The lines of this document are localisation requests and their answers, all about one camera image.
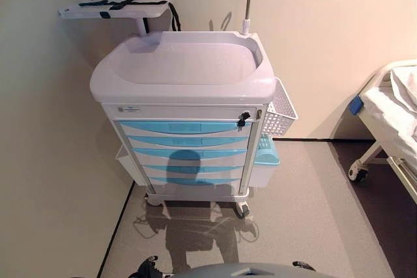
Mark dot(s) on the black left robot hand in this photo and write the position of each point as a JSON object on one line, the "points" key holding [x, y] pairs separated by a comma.
{"points": [[148, 269]]}

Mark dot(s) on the white hospital bed frame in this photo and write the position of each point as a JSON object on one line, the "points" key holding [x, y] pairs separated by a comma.
{"points": [[365, 157]]}

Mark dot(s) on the white medical cart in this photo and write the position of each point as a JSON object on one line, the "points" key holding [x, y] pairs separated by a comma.
{"points": [[182, 63]]}

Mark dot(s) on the cart label sticker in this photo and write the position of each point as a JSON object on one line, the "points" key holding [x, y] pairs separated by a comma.
{"points": [[128, 109]]}

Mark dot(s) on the white bed sheet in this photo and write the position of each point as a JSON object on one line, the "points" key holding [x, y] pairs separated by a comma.
{"points": [[397, 112]]}

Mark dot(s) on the blue white cart drawer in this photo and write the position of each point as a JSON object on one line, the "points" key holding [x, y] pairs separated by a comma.
{"points": [[228, 181], [221, 153], [182, 127], [224, 169], [185, 141]]}

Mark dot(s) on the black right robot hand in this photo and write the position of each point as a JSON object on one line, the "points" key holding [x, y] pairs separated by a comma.
{"points": [[304, 265]]}

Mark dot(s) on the waste bin with blue lid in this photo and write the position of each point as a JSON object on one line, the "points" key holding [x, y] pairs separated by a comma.
{"points": [[265, 157]]}

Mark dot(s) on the small white side bin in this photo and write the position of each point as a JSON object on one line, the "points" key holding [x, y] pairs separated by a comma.
{"points": [[125, 164]]}

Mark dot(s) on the black cart keys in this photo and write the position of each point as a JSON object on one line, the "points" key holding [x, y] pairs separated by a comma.
{"points": [[242, 118]]}

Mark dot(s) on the metal cart latch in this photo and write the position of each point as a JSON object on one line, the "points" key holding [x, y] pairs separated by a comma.
{"points": [[259, 114]]}

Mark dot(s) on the cart caster wheel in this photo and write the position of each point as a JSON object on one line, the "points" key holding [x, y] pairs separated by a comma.
{"points": [[242, 209]]}

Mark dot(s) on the white cart side shelf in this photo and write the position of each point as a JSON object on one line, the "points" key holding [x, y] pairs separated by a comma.
{"points": [[130, 9]]}

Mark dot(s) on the bed caster wheel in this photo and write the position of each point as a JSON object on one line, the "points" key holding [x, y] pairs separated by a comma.
{"points": [[358, 174]]}

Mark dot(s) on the blue bed corner bumper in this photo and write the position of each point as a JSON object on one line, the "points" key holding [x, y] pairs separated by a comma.
{"points": [[356, 105]]}

